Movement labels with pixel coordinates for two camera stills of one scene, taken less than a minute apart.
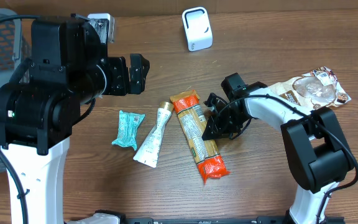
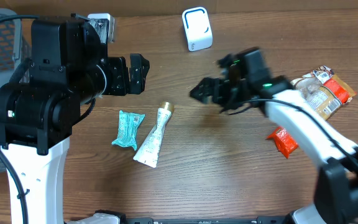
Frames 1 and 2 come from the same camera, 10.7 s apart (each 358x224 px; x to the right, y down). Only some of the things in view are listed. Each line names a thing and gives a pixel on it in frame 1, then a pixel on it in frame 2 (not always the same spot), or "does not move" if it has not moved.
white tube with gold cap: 148,154 does not move
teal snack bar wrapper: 128,124 does not move
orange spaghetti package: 194,124 to 324,99
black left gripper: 134,79 does not move
